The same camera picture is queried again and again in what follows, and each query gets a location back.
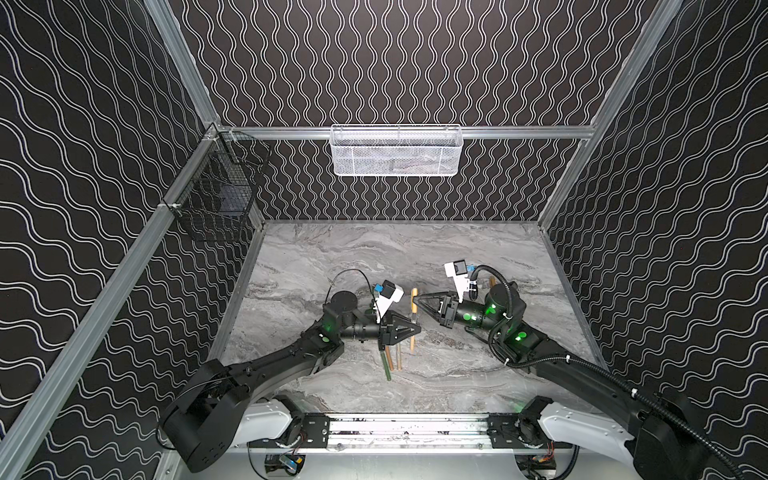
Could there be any tan pen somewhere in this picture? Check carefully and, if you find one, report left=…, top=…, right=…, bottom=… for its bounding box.
left=395, top=343, right=403, bottom=371

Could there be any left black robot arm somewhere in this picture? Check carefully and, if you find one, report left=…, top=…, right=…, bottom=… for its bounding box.
left=159, top=291, right=421, bottom=473

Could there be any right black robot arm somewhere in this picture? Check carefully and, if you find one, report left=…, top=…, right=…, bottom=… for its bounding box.
left=415, top=283, right=745, bottom=479

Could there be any dark green pen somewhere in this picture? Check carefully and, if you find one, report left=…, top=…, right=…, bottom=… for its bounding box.
left=380, top=349, right=392, bottom=381

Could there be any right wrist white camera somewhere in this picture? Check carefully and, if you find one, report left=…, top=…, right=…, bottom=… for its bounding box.
left=444, top=260, right=478, bottom=303

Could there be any wrist white camera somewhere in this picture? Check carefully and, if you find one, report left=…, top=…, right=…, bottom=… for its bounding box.
left=444, top=260, right=478, bottom=303
left=374, top=280, right=404, bottom=323

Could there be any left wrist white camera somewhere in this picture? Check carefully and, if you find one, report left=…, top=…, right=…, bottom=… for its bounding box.
left=374, top=280, right=404, bottom=323

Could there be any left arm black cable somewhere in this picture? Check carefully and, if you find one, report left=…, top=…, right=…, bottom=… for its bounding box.
left=323, top=268, right=374, bottom=301

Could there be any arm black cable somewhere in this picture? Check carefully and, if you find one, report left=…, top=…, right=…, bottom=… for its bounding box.
left=323, top=268, right=374, bottom=301
left=467, top=263, right=745, bottom=480

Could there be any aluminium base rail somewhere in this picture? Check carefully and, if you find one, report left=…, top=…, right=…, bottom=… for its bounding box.
left=173, top=411, right=655, bottom=452

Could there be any white wire mesh basket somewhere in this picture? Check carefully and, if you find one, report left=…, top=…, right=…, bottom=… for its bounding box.
left=329, top=134, right=464, bottom=177

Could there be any black wire mesh basket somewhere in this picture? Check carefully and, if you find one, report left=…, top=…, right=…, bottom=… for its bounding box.
left=167, top=122, right=274, bottom=245

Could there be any aluminium frame back bar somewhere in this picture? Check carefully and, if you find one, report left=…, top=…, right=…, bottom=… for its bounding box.
left=223, top=124, right=596, bottom=141

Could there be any aluminium frame bar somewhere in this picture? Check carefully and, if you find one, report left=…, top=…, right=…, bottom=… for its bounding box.
left=1, top=123, right=218, bottom=479
left=223, top=124, right=596, bottom=141

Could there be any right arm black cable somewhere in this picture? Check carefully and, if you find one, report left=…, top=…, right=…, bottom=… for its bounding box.
left=467, top=263, right=745, bottom=480

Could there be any aluminium frame left bar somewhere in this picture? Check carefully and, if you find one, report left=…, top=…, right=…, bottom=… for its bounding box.
left=1, top=123, right=218, bottom=479

